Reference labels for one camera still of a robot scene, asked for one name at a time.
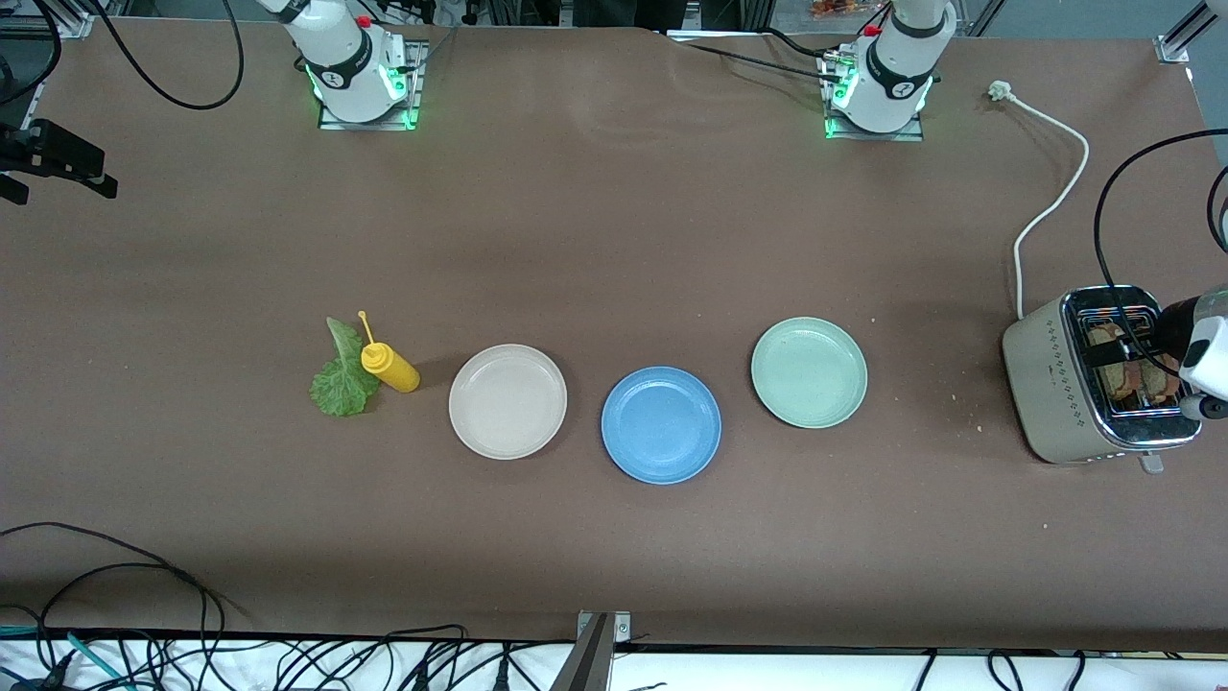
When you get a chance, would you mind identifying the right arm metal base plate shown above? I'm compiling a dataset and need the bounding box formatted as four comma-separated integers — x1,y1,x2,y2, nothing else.
319,38,429,132

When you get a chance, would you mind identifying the grey metal bracket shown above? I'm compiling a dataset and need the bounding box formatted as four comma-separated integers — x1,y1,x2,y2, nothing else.
552,611,634,691

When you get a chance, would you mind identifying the white lower shelf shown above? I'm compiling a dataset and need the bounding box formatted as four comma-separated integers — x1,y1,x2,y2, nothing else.
0,638,1228,691

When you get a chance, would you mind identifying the beige plate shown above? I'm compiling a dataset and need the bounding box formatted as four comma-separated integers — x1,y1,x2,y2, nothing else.
448,344,568,461

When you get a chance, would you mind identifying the blue plate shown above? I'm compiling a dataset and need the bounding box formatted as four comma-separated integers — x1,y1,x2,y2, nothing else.
601,366,722,486

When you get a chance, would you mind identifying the white toaster power cable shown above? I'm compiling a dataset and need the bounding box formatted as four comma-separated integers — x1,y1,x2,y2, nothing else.
988,81,1092,322

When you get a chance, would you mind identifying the black looped cable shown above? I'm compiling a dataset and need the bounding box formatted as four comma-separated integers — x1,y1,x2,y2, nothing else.
0,522,227,663

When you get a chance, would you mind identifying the teal cable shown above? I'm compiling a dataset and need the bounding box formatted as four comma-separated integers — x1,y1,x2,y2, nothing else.
0,624,135,691

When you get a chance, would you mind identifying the yellow squeeze bottle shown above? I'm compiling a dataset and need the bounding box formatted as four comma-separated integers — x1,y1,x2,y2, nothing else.
357,310,421,394

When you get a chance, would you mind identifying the green lettuce leaf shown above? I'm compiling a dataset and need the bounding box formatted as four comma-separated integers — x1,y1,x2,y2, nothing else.
309,317,382,418

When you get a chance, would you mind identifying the brown bread slice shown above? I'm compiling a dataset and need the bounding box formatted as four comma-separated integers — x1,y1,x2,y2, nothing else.
1132,360,1184,405
1087,322,1143,402

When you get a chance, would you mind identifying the beige chrome toaster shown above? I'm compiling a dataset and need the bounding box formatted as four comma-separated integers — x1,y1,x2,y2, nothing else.
1002,284,1203,475

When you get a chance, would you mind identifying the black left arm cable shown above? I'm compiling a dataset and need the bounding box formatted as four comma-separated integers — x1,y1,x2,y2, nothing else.
1094,130,1228,377

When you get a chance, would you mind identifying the aluminium frame profile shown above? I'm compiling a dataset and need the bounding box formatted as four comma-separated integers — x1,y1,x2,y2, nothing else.
1156,0,1228,64
0,0,94,39

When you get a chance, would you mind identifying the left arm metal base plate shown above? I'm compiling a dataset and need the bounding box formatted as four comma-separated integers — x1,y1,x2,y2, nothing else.
820,53,927,143

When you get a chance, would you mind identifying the black base cable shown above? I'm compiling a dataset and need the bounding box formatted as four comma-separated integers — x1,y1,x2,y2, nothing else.
667,29,845,83

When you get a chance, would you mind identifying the light green plate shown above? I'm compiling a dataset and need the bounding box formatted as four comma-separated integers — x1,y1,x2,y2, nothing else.
750,317,869,429

